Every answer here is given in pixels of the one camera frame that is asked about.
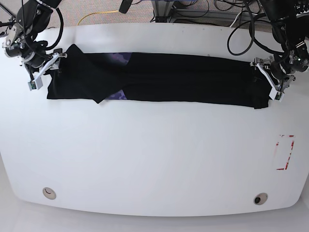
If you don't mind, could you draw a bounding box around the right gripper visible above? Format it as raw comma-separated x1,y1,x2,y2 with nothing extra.
23,52,52,72

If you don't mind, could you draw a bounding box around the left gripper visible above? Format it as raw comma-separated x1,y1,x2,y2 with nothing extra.
270,60,293,80

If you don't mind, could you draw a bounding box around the black T-shirt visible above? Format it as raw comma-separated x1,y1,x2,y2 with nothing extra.
47,44,271,109

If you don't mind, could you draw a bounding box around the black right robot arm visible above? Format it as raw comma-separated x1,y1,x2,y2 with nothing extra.
2,0,64,69

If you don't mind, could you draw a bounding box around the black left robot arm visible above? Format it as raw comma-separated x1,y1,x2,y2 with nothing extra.
260,0,309,80

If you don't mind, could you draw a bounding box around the black tripod stand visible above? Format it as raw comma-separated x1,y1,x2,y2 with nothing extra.
0,3,16,36

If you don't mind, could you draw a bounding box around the red tape rectangle marking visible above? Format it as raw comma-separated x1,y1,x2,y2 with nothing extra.
273,134,295,171

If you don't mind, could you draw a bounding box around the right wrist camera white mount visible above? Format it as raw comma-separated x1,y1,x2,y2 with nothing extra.
23,49,68,91

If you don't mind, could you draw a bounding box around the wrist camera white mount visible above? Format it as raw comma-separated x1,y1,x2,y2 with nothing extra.
23,49,68,91
250,56,295,102

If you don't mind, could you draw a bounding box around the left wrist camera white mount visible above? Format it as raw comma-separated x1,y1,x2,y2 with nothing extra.
250,56,295,102

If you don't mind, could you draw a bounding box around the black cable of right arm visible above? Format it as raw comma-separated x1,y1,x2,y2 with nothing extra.
36,7,64,51

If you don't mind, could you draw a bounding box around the white cable on floor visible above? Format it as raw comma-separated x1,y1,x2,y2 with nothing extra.
229,11,266,28

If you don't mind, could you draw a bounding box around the yellow cable on floor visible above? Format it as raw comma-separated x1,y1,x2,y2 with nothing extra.
77,9,121,26

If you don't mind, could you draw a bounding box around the right table cable grommet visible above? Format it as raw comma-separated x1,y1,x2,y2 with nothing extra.
253,193,268,205

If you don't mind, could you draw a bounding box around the table cable grommet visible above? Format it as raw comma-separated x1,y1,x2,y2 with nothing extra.
253,193,268,205
42,188,56,200

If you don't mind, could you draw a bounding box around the aluminium frame post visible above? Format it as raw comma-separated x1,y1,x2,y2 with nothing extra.
151,0,175,23

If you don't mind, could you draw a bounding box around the left table cable grommet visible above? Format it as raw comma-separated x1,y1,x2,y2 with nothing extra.
42,188,56,200

